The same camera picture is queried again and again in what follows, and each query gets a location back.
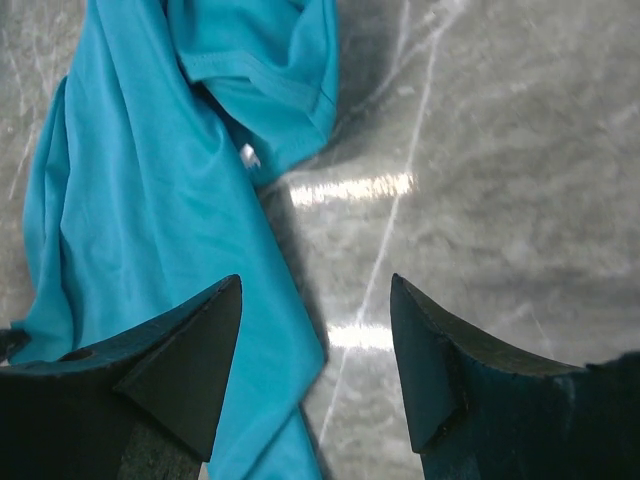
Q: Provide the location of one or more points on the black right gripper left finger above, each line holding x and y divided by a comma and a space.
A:
144, 404

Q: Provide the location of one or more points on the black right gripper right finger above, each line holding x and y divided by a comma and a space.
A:
480, 408

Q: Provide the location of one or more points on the teal t shirt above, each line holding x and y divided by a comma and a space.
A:
143, 192

